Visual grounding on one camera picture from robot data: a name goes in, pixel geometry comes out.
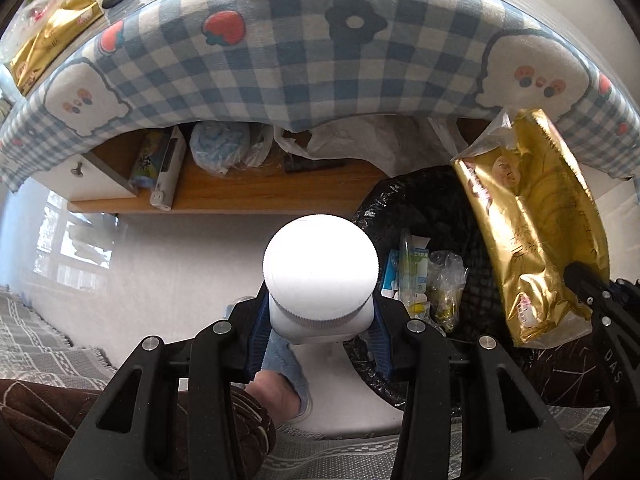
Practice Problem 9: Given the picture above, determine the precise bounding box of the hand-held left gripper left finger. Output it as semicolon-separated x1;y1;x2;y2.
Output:
59;296;273;480

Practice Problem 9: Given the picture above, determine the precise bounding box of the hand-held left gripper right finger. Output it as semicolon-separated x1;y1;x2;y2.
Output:
367;300;586;480

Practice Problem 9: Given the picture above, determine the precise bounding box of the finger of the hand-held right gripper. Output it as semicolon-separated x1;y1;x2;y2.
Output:
564;260;622;317

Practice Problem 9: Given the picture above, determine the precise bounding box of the large gold foil bag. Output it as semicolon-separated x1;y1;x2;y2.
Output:
450;107;612;350

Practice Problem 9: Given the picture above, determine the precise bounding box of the white plastic bottle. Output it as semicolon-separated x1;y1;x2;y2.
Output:
262;214;379;346

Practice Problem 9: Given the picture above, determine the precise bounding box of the black lined trash bin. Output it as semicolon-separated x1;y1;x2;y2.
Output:
350;165;521;408

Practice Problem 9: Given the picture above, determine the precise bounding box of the blue slipper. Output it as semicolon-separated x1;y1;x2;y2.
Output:
260;332;313;423

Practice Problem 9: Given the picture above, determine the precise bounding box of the person's foot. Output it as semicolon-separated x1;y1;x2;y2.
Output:
247;370;306;431

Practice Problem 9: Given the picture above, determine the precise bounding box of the wooden table shelf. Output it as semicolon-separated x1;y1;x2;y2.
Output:
67;130;401;216

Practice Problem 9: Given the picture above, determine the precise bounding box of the white power strip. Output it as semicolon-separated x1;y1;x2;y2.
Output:
150;126;187;211

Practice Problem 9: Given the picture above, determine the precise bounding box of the blue plastic bag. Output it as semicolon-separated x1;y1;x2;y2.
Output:
189;121;273;176

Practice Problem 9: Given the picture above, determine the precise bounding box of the translucent white plastic bag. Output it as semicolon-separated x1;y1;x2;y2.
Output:
272;115;461;163

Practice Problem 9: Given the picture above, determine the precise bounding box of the colourful snack packet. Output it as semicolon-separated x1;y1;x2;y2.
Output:
129;130;173;188

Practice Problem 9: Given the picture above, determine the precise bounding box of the white drawer with knob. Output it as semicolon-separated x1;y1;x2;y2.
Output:
30;152;138;203

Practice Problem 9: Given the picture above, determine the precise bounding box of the blue checked tablecloth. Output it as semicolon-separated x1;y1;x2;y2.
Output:
0;0;640;193

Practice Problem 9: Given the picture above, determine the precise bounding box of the small gold foil bag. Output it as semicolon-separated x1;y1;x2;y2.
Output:
9;0;103;96

